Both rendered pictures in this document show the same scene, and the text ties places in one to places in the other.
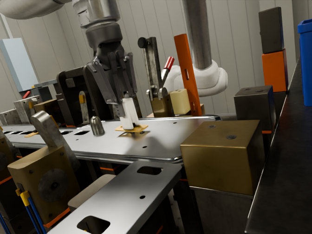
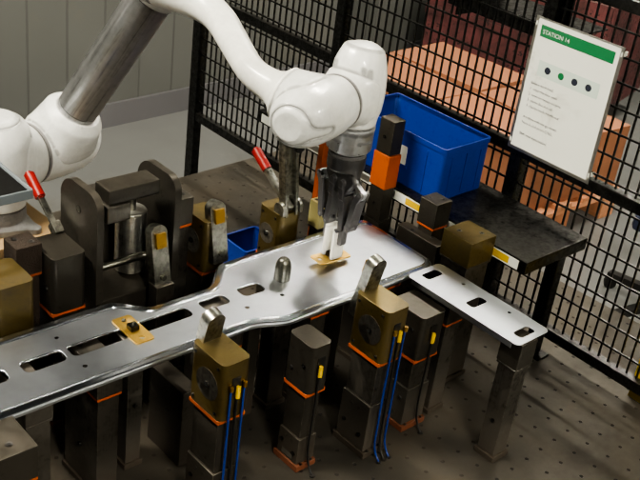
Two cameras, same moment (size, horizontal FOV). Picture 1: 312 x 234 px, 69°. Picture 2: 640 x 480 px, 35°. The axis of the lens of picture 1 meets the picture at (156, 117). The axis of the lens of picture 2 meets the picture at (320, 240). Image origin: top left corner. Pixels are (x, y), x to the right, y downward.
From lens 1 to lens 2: 2.05 m
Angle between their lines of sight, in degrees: 76
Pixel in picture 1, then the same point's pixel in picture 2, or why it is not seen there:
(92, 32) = (362, 162)
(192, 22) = (139, 46)
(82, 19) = (362, 150)
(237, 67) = not seen: outside the picture
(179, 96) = not seen: hidden behind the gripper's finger
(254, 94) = (447, 202)
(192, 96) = not seen: hidden behind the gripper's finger
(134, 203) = (468, 287)
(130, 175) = (430, 282)
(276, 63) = (395, 165)
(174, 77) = (29, 144)
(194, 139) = (471, 239)
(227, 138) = (482, 233)
